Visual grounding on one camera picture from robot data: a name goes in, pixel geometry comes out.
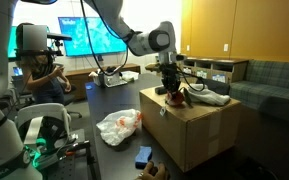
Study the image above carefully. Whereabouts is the black office chair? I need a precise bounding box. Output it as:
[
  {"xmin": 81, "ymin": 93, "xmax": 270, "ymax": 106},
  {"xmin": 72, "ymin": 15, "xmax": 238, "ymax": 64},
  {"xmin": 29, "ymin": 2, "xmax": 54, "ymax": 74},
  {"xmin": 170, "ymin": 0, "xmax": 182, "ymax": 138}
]
[{"xmin": 196, "ymin": 79, "xmax": 230, "ymax": 95}]

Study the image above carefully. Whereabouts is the blue sponge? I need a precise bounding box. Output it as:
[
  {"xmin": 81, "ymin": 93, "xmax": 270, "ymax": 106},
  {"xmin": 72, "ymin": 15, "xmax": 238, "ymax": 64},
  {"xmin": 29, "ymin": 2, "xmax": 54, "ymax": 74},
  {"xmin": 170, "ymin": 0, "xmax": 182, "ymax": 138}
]
[{"xmin": 135, "ymin": 146, "xmax": 152, "ymax": 169}]

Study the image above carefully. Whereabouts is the white plastic bag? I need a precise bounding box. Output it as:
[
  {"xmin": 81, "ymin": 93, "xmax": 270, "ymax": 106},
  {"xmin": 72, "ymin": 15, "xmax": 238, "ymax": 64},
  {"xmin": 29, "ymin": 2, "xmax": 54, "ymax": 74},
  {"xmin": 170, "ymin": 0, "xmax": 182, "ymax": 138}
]
[{"xmin": 96, "ymin": 109, "xmax": 142, "ymax": 146}]

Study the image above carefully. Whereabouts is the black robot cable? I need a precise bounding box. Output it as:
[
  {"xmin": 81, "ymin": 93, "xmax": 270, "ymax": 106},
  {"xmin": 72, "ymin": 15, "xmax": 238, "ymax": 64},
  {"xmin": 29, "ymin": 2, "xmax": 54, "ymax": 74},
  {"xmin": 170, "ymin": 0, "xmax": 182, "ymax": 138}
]
[{"xmin": 79, "ymin": 0, "xmax": 130, "ymax": 76}]

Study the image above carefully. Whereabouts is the black rectangular case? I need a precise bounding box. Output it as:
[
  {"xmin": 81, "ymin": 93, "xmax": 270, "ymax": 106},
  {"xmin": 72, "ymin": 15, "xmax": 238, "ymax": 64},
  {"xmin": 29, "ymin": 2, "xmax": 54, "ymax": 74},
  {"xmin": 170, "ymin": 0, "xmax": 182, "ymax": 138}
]
[{"xmin": 155, "ymin": 86, "xmax": 167, "ymax": 95}]

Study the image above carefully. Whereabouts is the red turnip plushie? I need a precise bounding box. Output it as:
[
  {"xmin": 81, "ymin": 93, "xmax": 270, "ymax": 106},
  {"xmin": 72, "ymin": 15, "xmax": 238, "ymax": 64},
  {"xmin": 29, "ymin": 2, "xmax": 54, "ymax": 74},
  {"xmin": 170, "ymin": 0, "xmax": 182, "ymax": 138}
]
[{"xmin": 160, "ymin": 88, "xmax": 192, "ymax": 116}]

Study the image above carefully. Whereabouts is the wall monitor screen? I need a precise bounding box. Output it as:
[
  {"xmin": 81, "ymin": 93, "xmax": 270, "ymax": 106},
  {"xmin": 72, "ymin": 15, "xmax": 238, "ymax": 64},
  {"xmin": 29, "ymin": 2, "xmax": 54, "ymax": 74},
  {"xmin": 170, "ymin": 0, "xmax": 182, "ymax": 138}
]
[{"xmin": 58, "ymin": 17, "xmax": 126, "ymax": 56}]

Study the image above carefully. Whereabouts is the brown moose plushie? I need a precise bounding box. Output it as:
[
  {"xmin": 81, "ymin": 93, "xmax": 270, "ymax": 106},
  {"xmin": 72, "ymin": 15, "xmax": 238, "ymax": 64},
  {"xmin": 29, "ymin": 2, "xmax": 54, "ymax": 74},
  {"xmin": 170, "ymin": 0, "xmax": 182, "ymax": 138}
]
[{"xmin": 134, "ymin": 161, "xmax": 170, "ymax": 180}]

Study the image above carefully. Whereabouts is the large cardboard box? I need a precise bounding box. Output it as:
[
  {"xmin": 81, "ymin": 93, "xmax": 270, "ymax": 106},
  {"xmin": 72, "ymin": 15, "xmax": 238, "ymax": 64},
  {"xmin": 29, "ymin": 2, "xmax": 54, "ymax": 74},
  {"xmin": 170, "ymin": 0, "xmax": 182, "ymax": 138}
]
[{"xmin": 139, "ymin": 87, "xmax": 241, "ymax": 172}]

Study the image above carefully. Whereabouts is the seated person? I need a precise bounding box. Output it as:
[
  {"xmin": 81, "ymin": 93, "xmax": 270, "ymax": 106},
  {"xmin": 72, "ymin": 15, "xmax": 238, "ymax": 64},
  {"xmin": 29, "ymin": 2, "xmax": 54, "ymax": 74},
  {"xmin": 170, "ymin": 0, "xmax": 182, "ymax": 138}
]
[{"xmin": 16, "ymin": 22, "xmax": 71, "ymax": 104}]

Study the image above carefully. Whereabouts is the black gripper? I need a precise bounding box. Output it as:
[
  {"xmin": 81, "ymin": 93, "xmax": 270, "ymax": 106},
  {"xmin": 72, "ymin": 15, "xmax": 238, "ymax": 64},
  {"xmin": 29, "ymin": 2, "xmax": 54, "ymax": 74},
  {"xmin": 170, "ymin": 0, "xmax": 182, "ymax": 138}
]
[{"xmin": 159, "ymin": 63, "xmax": 181, "ymax": 93}]

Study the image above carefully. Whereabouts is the black camera on stand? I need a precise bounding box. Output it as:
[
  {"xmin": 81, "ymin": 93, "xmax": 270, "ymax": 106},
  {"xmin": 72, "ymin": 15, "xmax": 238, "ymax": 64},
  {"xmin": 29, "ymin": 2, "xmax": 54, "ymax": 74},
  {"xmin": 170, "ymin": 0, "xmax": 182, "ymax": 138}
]
[{"xmin": 15, "ymin": 31, "xmax": 72, "ymax": 57}]

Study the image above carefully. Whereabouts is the wooden low cabinet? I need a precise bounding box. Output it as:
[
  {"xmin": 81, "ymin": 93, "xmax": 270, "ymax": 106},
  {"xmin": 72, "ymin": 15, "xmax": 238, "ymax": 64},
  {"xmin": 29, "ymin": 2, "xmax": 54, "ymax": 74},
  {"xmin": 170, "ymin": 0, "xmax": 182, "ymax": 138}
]
[{"xmin": 177, "ymin": 57, "xmax": 248, "ymax": 84}]

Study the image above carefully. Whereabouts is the green plaid sofa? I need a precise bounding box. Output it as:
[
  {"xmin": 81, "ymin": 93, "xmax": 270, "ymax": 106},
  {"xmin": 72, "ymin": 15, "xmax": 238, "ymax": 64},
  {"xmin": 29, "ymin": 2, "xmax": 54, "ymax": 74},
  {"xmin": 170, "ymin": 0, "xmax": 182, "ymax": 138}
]
[{"xmin": 230, "ymin": 60, "xmax": 289, "ymax": 121}]

